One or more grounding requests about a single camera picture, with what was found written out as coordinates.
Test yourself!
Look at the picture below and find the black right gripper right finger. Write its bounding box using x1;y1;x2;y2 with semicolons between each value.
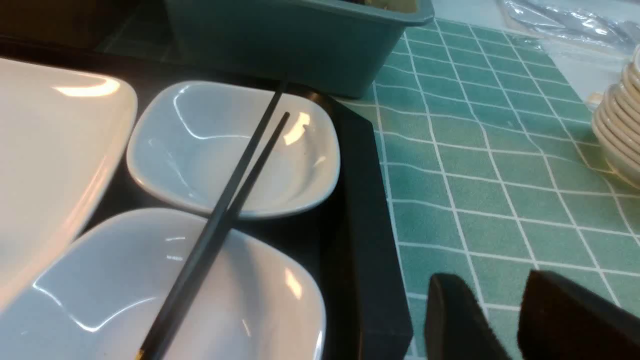
517;269;640;360

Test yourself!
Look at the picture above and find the blue plastic chopstick bin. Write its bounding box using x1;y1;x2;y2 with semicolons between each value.
164;0;435;98

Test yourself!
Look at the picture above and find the large white square plate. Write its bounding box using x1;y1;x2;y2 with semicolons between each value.
0;58;138;308

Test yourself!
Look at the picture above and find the clear plastic bag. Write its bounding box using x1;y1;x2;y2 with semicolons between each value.
497;0;639;55

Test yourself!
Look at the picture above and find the stack of beige dishes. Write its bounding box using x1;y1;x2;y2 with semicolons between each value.
591;46;640;188

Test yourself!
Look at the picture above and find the black chopstick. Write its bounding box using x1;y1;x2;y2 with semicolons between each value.
140;80;289;360
150;112;291;360

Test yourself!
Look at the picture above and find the green checkered tablecloth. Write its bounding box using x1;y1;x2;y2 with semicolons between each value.
95;15;640;360

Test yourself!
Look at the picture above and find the small white square bowl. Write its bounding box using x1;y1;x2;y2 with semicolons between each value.
126;80;341;219

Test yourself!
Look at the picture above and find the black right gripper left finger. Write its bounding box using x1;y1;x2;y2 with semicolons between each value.
424;273;510;360

